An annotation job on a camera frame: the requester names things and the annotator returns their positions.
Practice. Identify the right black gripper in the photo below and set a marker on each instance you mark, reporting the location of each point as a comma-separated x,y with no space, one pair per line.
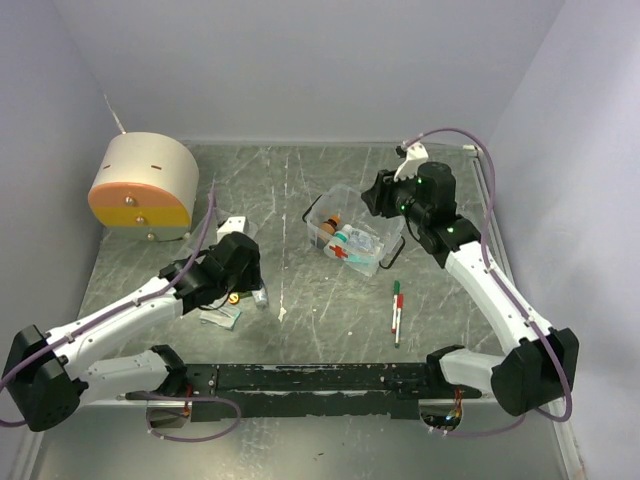
378,198

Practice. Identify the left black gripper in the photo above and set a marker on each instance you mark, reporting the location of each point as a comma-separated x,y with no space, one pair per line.
252,275

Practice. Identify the white teal bandage wrappers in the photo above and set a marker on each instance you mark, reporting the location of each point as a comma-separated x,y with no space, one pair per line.
226,317

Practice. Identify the clear plastic medicine box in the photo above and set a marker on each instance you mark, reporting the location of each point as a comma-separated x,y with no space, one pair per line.
346,202

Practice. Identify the white bottle green label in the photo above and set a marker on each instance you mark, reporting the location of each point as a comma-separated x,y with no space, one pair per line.
342,236

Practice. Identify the brown bottle orange cap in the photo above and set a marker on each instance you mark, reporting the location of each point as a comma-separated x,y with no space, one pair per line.
329,227

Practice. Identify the clear compartment tray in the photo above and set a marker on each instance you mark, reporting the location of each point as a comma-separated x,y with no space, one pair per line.
223,215

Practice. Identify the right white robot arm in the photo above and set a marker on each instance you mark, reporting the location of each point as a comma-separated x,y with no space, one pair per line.
538,363

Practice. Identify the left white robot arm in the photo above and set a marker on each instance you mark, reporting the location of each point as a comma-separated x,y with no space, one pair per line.
49,375

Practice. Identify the green cap marker pen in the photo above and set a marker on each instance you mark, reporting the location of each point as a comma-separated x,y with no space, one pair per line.
396,290

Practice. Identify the red cap marker pen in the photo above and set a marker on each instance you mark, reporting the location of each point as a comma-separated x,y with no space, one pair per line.
398,304

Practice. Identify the beige cylindrical drum device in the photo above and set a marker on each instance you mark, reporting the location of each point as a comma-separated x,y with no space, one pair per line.
145,188

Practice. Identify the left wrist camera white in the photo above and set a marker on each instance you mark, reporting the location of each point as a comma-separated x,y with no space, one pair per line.
232,224

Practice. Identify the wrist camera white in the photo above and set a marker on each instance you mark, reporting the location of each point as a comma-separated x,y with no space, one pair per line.
412,156
232,224

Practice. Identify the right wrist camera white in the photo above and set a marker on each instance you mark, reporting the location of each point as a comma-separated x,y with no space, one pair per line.
412,156

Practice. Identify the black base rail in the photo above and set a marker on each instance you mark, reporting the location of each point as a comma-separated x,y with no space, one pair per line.
291,391

